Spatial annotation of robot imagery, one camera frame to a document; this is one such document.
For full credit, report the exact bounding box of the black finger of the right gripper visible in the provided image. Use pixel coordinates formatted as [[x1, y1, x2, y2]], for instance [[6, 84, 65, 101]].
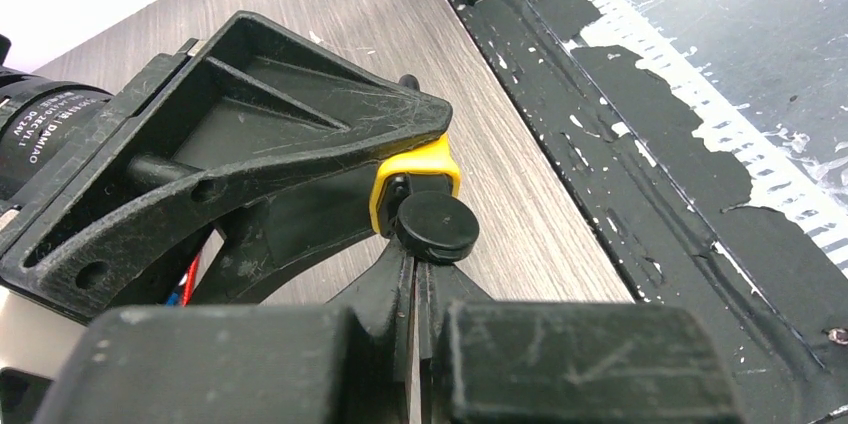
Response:
[[190, 164, 378, 305]]

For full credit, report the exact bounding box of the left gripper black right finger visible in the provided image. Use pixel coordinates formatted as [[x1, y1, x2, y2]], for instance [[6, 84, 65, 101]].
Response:
[[416, 263, 744, 423]]

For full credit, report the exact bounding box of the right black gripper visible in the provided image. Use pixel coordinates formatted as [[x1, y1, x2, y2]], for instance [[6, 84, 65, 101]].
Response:
[[0, 10, 455, 424]]

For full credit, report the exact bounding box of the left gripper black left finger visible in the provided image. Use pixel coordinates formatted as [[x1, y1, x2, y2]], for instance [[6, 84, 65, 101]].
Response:
[[35, 241, 415, 423]]

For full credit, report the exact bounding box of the yellow black padlock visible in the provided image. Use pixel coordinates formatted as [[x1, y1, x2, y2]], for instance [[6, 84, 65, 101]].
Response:
[[368, 73, 482, 267]]

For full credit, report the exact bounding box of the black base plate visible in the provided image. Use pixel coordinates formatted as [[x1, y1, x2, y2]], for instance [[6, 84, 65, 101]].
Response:
[[448, 0, 847, 423]]

